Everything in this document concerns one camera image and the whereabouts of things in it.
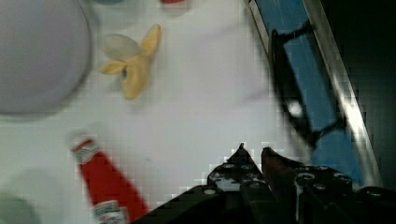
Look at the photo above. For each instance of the large toy strawberry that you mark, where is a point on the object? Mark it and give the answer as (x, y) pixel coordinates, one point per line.
(172, 1)

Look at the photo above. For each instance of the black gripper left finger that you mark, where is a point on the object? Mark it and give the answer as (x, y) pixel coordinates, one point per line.
(230, 176)

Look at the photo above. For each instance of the red ketchup bottle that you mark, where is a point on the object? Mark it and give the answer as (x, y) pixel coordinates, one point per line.
(114, 199)

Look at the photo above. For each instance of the lilac round plate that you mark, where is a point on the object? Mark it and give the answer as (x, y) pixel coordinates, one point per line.
(45, 50)

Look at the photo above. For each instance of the black toaster oven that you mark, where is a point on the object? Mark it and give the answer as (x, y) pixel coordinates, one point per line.
(357, 42)

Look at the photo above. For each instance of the toy banana peel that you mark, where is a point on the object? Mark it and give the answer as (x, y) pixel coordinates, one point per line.
(130, 60)

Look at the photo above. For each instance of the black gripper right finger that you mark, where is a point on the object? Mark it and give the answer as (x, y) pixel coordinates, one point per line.
(295, 183)

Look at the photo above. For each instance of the oven door with black handle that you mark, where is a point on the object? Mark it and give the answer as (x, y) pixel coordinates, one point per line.
(312, 87)

